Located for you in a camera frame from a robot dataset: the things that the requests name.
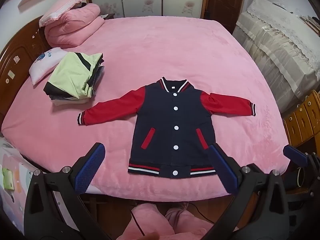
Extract carved wooden headboard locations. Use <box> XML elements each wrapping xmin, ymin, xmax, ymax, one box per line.
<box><xmin>0</xmin><ymin>15</ymin><xmax>50</xmax><ymax>120</ymax></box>

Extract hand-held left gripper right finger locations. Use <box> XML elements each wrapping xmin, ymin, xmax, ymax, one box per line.
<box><xmin>200</xmin><ymin>144</ymin><xmax>290</xmax><ymax>240</ymax></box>

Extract navy and red baseball jacket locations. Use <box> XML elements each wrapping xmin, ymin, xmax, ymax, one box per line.
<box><xmin>77</xmin><ymin>77</ymin><xmax>257</xmax><ymax>178</ymax></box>

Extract lace-covered beige sofa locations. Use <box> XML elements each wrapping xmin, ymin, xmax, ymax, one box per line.
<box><xmin>232</xmin><ymin>0</ymin><xmax>320</xmax><ymax>113</ymax></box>

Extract small white printed pillow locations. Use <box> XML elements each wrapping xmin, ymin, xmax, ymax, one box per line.
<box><xmin>29</xmin><ymin>48</ymin><xmax>68</xmax><ymax>87</ymax></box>

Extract stack of folded clothes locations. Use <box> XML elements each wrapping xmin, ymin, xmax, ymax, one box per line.
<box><xmin>44</xmin><ymin>52</ymin><xmax>103</xmax><ymax>100</ymax></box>

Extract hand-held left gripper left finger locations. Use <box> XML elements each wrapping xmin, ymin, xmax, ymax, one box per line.
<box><xmin>24</xmin><ymin>142</ymin><xmax>112</xmax><ymax>240</ymax></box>

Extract pile of dark folded clothes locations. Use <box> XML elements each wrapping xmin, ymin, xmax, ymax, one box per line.
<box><xmin>50</xmin><ymin>65</ymin><xmax>105</xmax><ymax>106</ymax></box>

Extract pink pillow with lace trim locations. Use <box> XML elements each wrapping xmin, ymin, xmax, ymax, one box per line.
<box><xmin>39</xmin><ymin>0</ymin><xmax>94</xmax><ymax>28</ymax></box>

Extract person's pink trouser legs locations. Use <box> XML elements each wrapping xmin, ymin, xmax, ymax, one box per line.
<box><xmin>131</xmin><ymin>202</ymin><xmax>213</xmax><ymax>240</ymax></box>

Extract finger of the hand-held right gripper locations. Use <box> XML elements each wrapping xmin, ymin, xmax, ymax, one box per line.
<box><xmin>283</xmin><ymin>145</ymin><xmax>308</xmax><ymax>167</ymax></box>

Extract folded pink quilt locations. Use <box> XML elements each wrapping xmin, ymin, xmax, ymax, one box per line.
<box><xmin>44</xmin><ymin>3</ymin><xmax>105</xmax><ymax>48</ymax></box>

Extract pink bed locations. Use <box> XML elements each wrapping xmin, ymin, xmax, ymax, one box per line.
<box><xmin>1</xmin><ymin>17</ymin><xmax>292</xmax><ymax>203</ymax></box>

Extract black cable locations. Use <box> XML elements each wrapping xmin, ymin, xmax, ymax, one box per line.
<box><xmin>185</xmin><ymin>202</ymin><xmax>214</xmax><ymax>223</ymax></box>

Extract dark wooden door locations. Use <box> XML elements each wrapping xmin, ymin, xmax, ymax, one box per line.
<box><xmin>204</xmin><ymin>0</ymin><xmax>247</xmax><ymax>28</ymax></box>

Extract cartoon printed bed sheet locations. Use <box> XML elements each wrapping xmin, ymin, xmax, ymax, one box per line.
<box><xmin>0</xmin><ymin>140</ymin><xmax>34</xmax><ymax>230</ymax></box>

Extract wooden chairs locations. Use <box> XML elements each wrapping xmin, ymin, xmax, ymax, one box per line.
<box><xmin>284</xmin><ymin>90</ymin><xmax>320</xmax><ymax>148</ymax></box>

